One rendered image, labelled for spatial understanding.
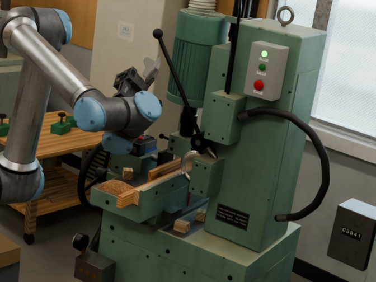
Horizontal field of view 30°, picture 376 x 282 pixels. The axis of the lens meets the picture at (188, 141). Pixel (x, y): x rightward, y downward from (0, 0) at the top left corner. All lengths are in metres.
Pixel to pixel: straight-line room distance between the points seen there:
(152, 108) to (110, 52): 2.29
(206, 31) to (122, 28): 1.84
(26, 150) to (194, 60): 0.67
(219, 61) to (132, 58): 1.82
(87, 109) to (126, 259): 0.80
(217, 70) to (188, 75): 0.11
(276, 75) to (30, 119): 0.87
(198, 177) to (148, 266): 0.39
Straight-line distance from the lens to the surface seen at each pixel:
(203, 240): 2.35
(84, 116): 1.85
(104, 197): 2.36
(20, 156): 2.53
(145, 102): 1.92
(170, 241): 2.36
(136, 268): 2.48
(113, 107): 1.86
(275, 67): 2.09
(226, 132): 2.17
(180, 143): 2.46
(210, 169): 2.22
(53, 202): 3.99
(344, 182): 3.74
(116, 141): 1.99
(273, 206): 2.30
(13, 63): 4.74
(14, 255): 2.60
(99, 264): 2.49
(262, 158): 2.23
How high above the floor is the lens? 1.82
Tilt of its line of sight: 18 degrees down
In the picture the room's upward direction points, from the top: 9 degrees clockwise
